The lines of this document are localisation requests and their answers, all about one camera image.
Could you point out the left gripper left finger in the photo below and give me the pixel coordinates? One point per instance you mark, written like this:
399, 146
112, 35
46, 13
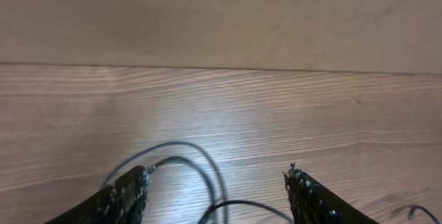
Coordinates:
122, 201

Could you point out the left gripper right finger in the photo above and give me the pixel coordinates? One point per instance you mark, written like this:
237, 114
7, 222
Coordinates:
313, 203

